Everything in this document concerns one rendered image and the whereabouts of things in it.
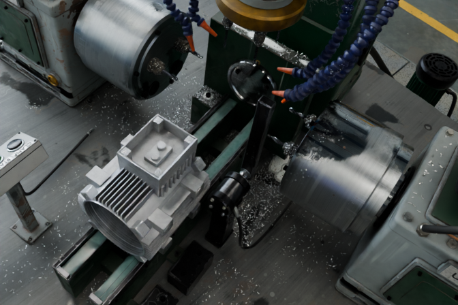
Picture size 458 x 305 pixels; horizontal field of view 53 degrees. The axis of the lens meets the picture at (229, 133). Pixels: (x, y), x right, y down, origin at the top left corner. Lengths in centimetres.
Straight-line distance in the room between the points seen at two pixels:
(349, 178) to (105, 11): 67
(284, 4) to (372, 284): 63
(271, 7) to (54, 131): 74
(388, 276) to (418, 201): 20
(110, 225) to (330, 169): 47
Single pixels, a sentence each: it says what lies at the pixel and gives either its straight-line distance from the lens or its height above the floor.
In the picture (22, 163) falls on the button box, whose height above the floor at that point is 106.
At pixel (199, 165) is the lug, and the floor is 108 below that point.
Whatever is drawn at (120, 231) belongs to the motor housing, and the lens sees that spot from 103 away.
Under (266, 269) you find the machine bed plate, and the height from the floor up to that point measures 80.
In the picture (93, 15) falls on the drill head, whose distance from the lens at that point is 116.
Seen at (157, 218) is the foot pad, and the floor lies 107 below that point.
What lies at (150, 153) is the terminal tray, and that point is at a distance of 90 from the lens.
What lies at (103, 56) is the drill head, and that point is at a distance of 115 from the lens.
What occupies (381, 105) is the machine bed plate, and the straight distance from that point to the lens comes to 157.
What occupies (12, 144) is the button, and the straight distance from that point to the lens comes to 102.
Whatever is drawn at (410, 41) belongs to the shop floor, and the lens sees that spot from 326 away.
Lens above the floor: 187
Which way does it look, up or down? 52 degrees down
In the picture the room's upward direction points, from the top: 11 degrees clockwise
